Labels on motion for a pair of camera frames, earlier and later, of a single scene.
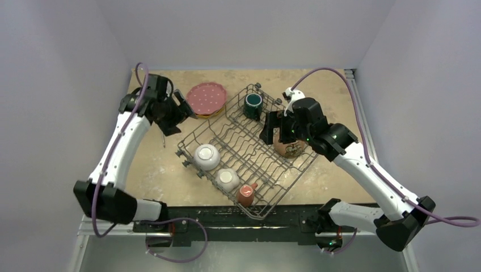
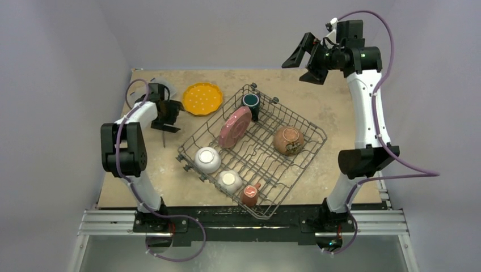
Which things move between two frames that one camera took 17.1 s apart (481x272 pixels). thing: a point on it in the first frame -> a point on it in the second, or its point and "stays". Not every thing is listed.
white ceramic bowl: x=206 y=157 stays
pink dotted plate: x=206 y=98 -> x=235 y=127
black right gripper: x=273 y=126 -> x=313 y=59
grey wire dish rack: x=228 y=149 stays
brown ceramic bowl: x=288 y=150 stays
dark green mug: x=253 y=106 stays
